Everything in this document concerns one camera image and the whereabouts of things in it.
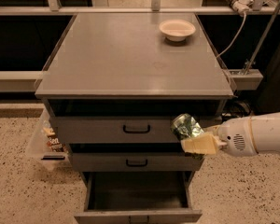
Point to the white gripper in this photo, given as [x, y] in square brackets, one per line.
[234, 136]

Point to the crushed green soda can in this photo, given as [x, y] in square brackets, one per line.
[185, 126]

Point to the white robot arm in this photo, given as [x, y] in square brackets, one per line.
[265, 131]

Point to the grey middle drawer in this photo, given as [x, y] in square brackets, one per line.
[133, 162]

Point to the grey drawer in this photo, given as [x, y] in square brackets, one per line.
[113, 130]
[133, 162]
[138, 198]

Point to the grey drawer cabinet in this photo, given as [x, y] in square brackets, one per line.
[120, 65]

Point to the grey bottom drawer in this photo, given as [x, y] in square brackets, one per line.
[138, 198]

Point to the grey top drawer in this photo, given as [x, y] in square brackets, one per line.
[113, 130]

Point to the white paper bowl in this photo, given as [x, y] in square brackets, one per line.
[177, 30]

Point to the white power strip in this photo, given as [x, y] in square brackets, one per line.
[240, 6]

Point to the red snack package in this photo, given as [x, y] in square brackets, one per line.
[53, 143]

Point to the clear plastic storage bin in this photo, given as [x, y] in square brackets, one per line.
[38, 149]

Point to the grey metal rod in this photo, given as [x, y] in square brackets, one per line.
[258, 4]

